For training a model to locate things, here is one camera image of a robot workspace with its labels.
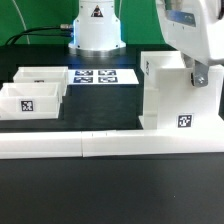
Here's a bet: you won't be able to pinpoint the black base cables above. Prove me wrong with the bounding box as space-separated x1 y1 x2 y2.
4 23 75 47

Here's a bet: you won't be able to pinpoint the white thin cable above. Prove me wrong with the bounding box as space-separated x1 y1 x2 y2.
11 0 31 46

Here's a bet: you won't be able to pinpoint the white marker tag sheet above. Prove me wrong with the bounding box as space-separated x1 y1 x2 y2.
68 69 139 85

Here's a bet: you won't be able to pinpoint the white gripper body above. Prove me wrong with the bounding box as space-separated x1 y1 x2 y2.
155 0 224 66

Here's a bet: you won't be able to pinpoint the white drawer cabinet box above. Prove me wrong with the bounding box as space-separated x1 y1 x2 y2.
140 51 224 130

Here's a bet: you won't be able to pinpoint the white drawer tray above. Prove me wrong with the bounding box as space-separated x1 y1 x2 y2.
0 82 62 121
13 66 68 95

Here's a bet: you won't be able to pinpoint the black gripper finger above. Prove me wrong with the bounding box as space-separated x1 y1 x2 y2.
191 60 209 88

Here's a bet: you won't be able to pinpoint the white front drawer tray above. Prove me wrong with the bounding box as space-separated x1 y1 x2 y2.
0 82 62 121

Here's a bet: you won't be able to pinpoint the white rear drawer tray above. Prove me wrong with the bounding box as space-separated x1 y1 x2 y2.
13 66 68 95

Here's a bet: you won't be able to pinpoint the white front barrier rail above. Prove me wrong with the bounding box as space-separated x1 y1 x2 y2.
0 128 224 159

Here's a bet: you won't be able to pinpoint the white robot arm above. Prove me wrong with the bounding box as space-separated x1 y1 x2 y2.
69 0 224 87

